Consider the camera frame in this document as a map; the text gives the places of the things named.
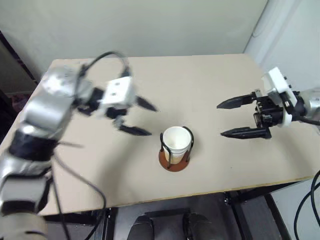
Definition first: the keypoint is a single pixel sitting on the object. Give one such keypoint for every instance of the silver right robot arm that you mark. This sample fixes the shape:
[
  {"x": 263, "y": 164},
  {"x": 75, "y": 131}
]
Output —
[{"x": 312, "y": 103}]

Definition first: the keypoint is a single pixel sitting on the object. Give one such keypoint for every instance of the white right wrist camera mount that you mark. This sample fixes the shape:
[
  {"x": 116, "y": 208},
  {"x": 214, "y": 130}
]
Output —
[{"x": 276, "y": 80}]

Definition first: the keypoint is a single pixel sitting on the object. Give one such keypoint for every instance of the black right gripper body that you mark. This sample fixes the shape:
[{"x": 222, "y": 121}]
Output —
[{"x": 268, "y": 115}]

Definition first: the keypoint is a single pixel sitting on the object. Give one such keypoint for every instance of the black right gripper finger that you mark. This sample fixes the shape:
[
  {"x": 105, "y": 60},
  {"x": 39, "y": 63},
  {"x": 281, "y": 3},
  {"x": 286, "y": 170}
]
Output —
[
  {"x": 246, "y": 132},
  {"x": 236, "y": 101}
]

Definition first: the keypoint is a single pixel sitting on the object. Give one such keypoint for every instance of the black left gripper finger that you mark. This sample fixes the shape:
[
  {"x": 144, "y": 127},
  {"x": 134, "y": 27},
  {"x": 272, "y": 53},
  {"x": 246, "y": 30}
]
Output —
[
  {"x": 133, "y": 130},
  {"x": 145, "y": 103}
]

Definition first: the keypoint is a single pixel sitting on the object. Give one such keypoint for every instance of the black metal table frame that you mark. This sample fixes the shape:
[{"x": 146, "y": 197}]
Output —
[{"x": 250, "y": 197}]

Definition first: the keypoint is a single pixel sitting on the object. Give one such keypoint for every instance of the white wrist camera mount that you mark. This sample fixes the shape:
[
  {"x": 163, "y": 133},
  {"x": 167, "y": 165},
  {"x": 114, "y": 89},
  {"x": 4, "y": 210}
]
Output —
[
  {"x": 117, "y": 92},
  {"x": 276, "y": 80}
]

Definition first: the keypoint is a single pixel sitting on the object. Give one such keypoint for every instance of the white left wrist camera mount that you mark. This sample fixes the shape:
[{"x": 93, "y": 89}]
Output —
[{"x": 117, "y": 92}]

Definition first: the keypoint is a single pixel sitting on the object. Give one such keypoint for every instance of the dark rounded shape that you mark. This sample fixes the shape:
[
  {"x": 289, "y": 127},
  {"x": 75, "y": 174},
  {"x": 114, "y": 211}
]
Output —
[{"x": 141, "y": 228}]

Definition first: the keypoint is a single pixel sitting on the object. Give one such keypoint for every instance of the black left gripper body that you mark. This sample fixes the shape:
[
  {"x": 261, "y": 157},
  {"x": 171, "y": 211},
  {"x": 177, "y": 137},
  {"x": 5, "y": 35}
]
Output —
[{"x": 113, "y": 113}]

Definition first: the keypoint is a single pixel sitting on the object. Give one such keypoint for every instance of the white paper cup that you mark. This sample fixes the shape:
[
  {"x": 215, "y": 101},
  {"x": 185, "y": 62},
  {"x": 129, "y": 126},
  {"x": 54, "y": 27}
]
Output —
[
  {"x": 179, "y": 152},
  {"x": 175, "y": 137},
  {"x": 176, "y": 160}
]

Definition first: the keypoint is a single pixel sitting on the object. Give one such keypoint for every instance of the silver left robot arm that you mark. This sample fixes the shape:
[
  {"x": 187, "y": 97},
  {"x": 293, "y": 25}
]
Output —
[{"x": 42, "y": 112}]

